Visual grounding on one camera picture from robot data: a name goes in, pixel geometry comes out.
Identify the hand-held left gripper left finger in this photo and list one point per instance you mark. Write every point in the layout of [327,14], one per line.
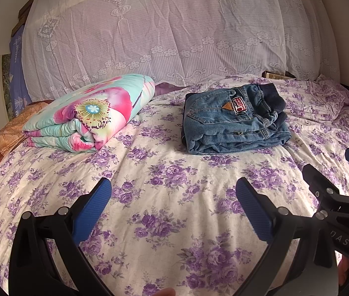
[94,203]

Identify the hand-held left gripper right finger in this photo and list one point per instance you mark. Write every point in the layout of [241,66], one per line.
[254,209]

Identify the blue denim pants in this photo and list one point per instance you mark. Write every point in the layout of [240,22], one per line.
[224,123]

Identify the person's right forearm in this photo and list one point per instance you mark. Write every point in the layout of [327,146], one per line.
[345,271]

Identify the purple floral pillow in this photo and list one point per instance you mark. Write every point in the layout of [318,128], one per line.
[331,98]

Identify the purple floral bedsheet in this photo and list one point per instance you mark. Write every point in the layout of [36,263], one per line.
[162,185]

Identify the folded floral quilt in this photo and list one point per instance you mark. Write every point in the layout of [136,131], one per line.
[100,111]

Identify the brown patterned pillow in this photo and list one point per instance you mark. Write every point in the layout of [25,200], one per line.
[4,138]

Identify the wooden headboard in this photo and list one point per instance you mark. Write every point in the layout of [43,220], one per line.
[278,75]

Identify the green patterned cloth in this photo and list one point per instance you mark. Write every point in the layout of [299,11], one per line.
[5,83]

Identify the blue printed cloth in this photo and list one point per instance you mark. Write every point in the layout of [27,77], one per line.
[18,67]

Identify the white lace cover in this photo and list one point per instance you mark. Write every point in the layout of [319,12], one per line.
[168,21]

